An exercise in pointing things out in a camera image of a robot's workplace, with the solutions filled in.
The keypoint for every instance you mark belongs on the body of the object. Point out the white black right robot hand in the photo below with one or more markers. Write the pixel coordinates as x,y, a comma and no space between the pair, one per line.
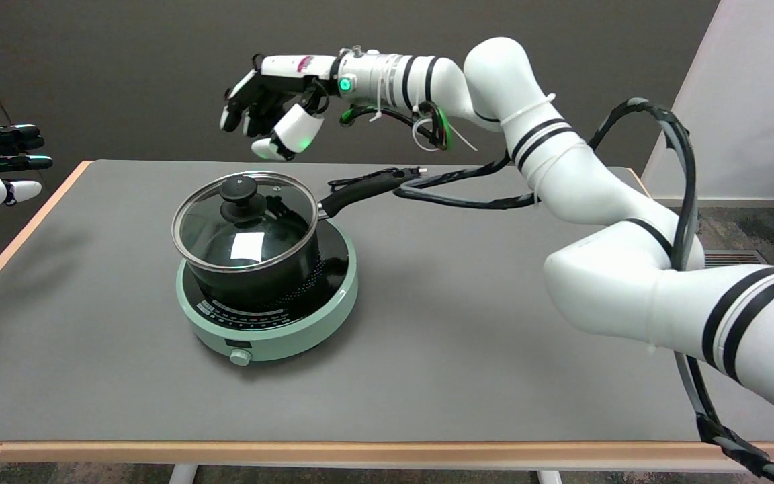
286,67

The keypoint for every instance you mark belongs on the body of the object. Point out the glass pot lid black knob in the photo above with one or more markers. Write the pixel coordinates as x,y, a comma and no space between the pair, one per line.
252,250

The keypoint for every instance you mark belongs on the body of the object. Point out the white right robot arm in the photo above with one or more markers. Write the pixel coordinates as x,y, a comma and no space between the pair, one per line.
582,181

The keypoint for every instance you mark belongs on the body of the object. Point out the green round induction cooker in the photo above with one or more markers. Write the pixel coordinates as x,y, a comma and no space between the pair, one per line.
279,343

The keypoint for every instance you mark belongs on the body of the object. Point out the white table leg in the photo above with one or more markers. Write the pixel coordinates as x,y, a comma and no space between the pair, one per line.
549,477
182,474

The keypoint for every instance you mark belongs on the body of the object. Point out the white partition panel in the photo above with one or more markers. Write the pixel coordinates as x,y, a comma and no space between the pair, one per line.
763,101

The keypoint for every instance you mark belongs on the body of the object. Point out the floor vent grille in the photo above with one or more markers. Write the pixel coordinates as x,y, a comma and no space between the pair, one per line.
736,257

